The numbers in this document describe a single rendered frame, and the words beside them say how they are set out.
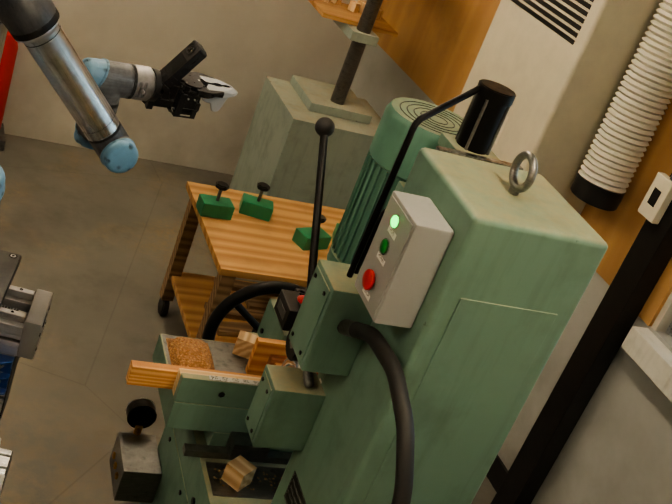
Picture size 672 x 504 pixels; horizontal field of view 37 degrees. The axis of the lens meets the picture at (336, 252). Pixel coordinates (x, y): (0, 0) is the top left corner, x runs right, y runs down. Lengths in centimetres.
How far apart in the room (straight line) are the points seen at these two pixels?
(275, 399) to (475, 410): 33
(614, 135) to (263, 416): 169
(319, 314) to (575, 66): 172
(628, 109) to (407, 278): 174
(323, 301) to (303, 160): 255
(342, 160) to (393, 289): 273
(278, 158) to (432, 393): 263
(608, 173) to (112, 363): 170
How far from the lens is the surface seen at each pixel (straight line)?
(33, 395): 321
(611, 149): 304
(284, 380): 163
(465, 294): 136
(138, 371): 180
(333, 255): 174
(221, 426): 186
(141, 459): 211
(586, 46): 304
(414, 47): 450
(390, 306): 137
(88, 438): 310
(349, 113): 412
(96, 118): 205
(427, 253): 134
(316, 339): 151
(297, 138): 396
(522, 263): 137
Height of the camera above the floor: 197
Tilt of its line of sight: 25 degrees down
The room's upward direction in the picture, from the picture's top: 22 degrees clockwise
